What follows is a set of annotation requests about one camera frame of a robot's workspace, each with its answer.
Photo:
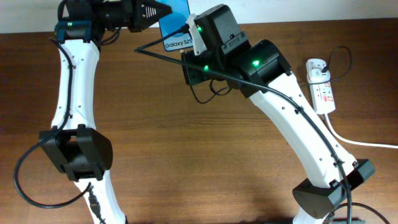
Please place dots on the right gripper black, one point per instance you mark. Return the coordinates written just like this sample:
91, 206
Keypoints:
188, 69

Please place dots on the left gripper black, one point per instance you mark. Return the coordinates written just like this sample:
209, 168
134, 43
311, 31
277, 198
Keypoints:
135, 14

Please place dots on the blue Samsung Galaxy smartphone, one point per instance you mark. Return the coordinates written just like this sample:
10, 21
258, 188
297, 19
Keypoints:
174, 21

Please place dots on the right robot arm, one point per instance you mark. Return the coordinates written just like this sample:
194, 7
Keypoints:
266, 79

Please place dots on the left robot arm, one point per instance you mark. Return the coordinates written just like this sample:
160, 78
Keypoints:
75, 147

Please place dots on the white USB charger adapter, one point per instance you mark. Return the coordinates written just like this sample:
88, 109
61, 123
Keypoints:
317, 76

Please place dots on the white power strip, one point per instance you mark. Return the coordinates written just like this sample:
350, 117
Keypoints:
322, 96

